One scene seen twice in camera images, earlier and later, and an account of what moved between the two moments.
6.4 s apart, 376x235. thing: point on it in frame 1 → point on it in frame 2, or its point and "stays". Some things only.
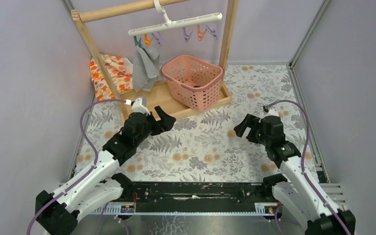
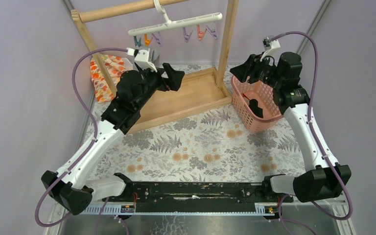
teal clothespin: [136, 42] stays
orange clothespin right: [200, 34] stays
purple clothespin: [158, 39] stays
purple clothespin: [186, 35] stays
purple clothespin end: [212, 32] stays
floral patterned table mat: [204, 145] stays
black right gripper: [250, 121] → [247, 69]
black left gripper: [155, 121] → [161, 78]
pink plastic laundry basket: [193, 82] → [255, 105]
